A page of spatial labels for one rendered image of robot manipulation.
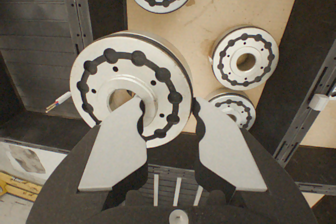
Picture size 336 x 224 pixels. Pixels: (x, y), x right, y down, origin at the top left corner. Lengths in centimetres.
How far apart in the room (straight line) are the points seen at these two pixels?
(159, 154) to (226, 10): 28
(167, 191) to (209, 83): 40
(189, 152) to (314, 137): 29
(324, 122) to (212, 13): 33
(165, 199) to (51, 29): 58
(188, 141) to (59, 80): 32
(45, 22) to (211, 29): 31
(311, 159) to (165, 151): 31
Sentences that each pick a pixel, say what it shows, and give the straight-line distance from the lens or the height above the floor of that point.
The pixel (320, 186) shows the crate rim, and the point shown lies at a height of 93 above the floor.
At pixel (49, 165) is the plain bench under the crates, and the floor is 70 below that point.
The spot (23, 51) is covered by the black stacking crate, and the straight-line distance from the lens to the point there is 46.
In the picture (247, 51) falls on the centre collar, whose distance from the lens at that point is 27.
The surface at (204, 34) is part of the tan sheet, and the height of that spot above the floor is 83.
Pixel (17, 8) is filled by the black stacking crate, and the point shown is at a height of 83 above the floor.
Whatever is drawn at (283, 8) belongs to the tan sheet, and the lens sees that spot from 32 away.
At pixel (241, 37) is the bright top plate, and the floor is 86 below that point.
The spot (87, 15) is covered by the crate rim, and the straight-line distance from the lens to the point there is 22.
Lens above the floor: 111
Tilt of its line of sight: 60 degrees down
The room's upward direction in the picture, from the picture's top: 166 degrees counter-clockwise
